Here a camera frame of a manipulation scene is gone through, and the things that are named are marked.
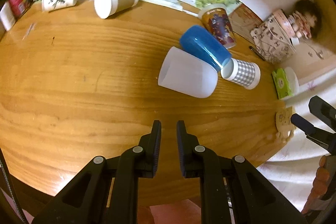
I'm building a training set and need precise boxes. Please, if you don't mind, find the white plastic cup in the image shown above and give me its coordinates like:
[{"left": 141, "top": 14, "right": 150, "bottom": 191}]
[{"left": 158, "top": 47, "right": 218, "bottom": 98}]

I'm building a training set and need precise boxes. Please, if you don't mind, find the checkered paper cup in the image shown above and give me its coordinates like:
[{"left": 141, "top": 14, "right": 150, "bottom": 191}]
[{"left": 220, "top": 58, "right": 261, "bottom": 90}]

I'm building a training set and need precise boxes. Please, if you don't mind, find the blue plastic cup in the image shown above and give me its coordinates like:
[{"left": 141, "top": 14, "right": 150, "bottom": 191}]
[{"left": 179, "top": 25, "right": 232, "bottom": 72}]

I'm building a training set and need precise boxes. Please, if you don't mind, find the dark patterned paper cup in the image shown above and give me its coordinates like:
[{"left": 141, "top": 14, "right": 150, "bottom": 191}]
[{"left": 198, "top": 3, "right": 236, "bottom": 49}]

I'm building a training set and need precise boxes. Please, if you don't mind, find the brown sleeve paper cup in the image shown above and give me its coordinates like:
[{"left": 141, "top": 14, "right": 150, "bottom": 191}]
[{"left": 94, "top": 0, "right": 139, "bottom": 19}]

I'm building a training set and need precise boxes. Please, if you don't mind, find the person right hand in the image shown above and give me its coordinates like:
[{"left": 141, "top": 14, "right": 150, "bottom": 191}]
[{"left": 301, "top": 156, "right": 330, "bottom": 214}]

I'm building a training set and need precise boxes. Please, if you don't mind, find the white curtain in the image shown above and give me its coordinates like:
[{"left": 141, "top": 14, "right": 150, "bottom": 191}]
[{"left": 257, "top": 69, "right": 335, "bottom": 211}]

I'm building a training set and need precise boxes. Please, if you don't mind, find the cream ceramic mug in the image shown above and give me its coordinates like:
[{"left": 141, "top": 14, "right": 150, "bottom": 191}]
[{"left": 267, "top": 106, "right": 296, "bottom": 143}]

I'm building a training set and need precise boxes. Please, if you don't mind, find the green tissue pack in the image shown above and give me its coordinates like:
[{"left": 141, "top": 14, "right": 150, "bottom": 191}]
[{"left": 272, "top": 68, "right": 293, "bottom": 99}]

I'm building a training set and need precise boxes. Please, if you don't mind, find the letter print fabric bag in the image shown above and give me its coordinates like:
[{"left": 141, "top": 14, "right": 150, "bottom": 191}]
[{"left": 250, "top": 15, "right": 296, "bottom": 64}]

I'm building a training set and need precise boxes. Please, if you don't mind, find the black pen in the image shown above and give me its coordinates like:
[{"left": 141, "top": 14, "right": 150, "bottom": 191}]
[{"left": 249, "top": 46, "right": 266, "bottom": 61}]

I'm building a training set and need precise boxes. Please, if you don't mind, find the brown haired doll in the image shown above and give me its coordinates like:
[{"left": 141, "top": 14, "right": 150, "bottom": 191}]
[{"left": 288, "top": 0, "right": 321, "bottom": 39}]

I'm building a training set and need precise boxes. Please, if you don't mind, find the pink round box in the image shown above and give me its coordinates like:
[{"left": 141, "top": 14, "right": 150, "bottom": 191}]
[{"left": 272, "top": 9, "right": 295, "bottom": 38}]

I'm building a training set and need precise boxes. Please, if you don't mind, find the brown drawing card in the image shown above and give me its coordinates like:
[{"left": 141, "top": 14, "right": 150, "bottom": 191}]
[{"left": 229, "top": 3, "right": 263, "bottom": 43}]

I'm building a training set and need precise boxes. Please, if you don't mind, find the white small bottle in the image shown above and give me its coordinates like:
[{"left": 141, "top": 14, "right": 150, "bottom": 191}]
[{"left": 0, "top": 2, "right": 16, "bottom": 31}]

